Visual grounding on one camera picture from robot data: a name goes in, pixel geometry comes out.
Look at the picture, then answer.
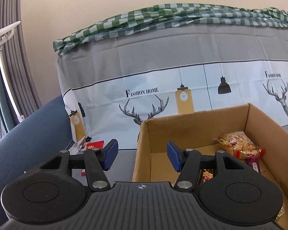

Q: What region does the grey curtain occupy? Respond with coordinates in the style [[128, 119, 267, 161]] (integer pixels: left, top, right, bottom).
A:
[[0, 0, 41, 119]]

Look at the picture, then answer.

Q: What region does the clear bag of biscuits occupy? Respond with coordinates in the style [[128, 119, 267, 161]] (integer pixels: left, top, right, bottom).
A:
[[217, 131, 256, 156]]

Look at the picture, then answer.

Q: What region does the cardboard box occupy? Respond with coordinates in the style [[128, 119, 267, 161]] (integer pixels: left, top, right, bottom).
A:
[[132, 104, 288, 229]]

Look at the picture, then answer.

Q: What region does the green checkered cloth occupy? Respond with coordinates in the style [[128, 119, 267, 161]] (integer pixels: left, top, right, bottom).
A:
[[53, 3, 288, 56]]

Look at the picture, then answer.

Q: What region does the deer print sofa cover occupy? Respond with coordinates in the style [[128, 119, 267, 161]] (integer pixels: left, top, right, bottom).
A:
[[56, 24, 288, 150]]

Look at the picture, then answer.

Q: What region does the red gold candy packet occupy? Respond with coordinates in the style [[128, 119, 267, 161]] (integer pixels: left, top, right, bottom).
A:
[[233, 149, 265, 159]]

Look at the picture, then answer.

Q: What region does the red spicy snack packet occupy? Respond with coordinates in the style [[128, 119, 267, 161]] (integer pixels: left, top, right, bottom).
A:
[[77, 136, 104, 152]]

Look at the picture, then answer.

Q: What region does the plain red snack packet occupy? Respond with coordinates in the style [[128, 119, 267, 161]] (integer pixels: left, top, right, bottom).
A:
[[81, 169, 86, 176]]

